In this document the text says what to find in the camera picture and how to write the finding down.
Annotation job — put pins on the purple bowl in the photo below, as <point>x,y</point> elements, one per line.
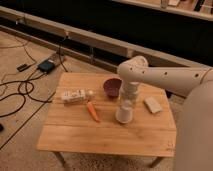
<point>111,87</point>

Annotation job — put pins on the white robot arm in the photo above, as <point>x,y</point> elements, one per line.
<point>194,140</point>

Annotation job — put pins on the white ceramic cup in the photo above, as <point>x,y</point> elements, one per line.
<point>124,113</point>

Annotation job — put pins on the small black device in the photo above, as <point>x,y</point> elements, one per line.
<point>23,67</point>

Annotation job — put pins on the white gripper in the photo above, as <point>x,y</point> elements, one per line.
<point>129,91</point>

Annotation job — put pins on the white milk carton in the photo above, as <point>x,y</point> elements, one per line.
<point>75,96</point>

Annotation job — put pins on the black power adapter box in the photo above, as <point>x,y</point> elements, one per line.
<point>46,66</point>

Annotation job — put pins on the white sponge block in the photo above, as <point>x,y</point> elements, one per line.
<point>153,105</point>

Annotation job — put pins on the orange carrot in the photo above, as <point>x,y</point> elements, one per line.
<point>92,111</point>

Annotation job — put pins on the wooden table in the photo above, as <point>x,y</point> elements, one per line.
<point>70,128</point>

